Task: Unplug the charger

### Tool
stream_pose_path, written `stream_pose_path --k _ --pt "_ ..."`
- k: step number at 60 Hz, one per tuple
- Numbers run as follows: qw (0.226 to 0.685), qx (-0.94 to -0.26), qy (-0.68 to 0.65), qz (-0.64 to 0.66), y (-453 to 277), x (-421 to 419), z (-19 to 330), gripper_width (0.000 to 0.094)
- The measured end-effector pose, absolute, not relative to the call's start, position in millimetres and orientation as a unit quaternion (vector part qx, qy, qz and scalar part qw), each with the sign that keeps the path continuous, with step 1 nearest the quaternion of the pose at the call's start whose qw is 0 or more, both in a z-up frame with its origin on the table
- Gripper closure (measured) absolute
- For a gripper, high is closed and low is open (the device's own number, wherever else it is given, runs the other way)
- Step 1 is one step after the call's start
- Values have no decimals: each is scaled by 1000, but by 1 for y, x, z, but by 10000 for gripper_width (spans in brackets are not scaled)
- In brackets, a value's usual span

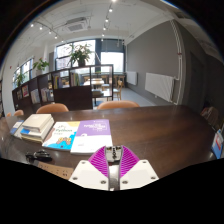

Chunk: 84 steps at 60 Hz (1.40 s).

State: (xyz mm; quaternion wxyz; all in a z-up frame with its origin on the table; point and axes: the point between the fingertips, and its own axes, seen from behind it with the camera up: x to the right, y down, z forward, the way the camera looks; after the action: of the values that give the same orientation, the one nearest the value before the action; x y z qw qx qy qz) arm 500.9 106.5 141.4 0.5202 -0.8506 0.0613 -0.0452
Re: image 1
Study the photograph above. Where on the yellowish book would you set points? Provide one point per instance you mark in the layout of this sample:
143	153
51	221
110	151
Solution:
33	138

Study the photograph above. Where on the orange chair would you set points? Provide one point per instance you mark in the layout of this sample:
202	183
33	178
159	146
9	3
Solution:
52	108
118	105
8	114
18	113

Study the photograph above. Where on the dark blue thin book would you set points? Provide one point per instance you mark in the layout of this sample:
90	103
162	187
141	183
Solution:
15	126

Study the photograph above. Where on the large white radiator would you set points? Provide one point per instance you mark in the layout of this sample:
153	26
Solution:
159	86

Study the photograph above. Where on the brown chair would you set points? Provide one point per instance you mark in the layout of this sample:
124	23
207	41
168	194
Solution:
210	116

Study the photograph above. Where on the small potted plant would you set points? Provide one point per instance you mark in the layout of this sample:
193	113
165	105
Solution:
20	78

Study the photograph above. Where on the ceiling spot lights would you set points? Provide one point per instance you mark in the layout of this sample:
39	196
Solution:
110	10

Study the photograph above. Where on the blue printed booklet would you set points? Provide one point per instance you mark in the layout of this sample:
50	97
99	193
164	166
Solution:
218	144

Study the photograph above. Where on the white wall pipes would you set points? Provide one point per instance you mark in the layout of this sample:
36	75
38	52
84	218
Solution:
179	60

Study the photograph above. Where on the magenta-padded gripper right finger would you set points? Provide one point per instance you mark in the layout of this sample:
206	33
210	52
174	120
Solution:
140	173

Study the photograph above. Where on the far wooden tables and chairs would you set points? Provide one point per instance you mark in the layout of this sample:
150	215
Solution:
117	90

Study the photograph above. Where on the small white radiator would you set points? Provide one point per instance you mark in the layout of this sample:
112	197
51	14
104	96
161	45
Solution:
132	78

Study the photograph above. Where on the ceiling air conditioner unit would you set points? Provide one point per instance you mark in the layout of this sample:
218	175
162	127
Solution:
77	25

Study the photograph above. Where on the colourful illustrated book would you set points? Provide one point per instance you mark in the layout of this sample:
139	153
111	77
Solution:
61	135

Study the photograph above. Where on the thick cream book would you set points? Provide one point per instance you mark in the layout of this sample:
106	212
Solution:
37	121

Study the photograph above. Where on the dark open shelf unit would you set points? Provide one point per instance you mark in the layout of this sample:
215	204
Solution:
73	97

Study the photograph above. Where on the large potted plant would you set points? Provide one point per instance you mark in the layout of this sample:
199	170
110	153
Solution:
80	55

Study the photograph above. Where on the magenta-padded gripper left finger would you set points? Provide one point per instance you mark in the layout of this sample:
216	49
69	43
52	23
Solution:
86	173

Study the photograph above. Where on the dark grey door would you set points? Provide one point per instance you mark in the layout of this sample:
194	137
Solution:
196	83

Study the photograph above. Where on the medium potted plant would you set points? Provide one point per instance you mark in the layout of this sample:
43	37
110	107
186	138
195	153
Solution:
40	64

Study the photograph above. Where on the purple and white book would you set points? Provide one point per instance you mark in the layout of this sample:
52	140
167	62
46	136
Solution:
92	135

